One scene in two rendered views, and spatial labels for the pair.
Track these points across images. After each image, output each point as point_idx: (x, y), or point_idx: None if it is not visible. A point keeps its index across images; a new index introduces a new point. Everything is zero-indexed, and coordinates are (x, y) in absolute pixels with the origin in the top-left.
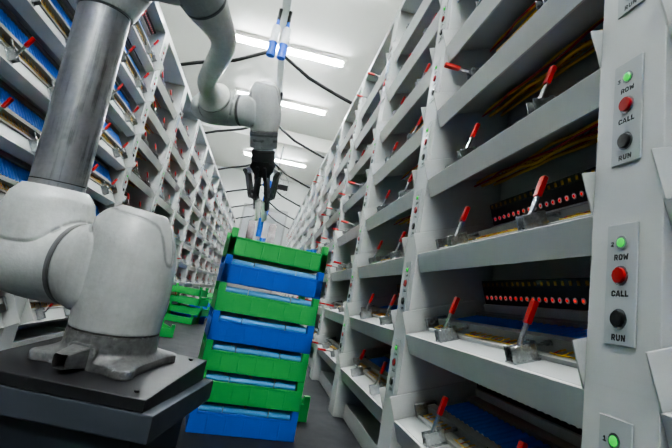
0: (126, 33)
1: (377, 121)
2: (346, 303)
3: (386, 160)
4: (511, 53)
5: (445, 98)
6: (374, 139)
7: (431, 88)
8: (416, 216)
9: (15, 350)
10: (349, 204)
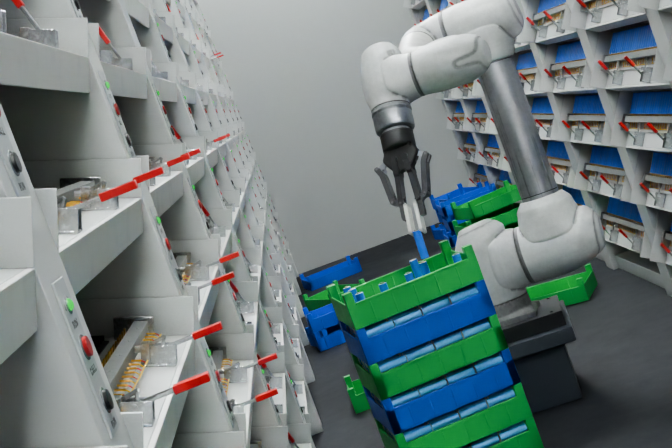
0: (479, 79)
1: (129, 29)
2: (280, 429)
3: (188, 159)
4: (213, 160)
5: None
6: (146, 74)
7: (191, 118)
8: (245, 260)
9: (553, 301)
10: (162, 202)
